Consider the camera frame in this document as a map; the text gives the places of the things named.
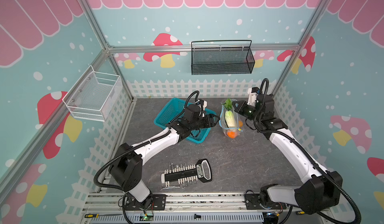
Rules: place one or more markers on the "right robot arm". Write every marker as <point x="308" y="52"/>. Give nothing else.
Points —
<point x="321" y="189"/>

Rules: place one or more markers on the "black wire wall basket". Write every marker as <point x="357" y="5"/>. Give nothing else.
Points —
<point x="214" y="57"/>

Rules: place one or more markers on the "clear zip top bag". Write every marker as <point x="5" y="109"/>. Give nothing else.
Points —
<point x="223" y="124"/>

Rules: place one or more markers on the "teal plastic basket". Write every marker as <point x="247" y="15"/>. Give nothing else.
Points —
<point x="171" y="110"/>

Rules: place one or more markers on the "white wire wall basket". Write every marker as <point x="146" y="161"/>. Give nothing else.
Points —
<point x="93" y="95"/>

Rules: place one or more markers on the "yellow handled screwdriver left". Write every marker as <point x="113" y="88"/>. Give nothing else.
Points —
<point x="90" y="216"/>

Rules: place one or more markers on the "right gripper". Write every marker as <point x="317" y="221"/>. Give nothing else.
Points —
<point x="240" y="107"/>

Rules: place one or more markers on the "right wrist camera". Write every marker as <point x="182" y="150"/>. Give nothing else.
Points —
<point x="256" y="99"/>

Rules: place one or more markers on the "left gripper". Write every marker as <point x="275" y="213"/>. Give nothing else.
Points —
<point x="210" y="121"/>

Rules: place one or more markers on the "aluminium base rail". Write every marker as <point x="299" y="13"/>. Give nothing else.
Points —
<point x="193" y="208"/>

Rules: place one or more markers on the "white green toy cabbage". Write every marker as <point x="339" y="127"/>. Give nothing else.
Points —
<point x="229" y="115"/>

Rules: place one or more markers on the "black screwdriver bit set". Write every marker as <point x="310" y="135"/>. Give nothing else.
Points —
<point x="184" y="175"/>

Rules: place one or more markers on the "orange toy tomato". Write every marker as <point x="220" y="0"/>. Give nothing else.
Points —
<point x="231" y="134"/>

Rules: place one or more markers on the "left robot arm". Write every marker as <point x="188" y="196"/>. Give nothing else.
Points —
<point x="127" y="165"/>

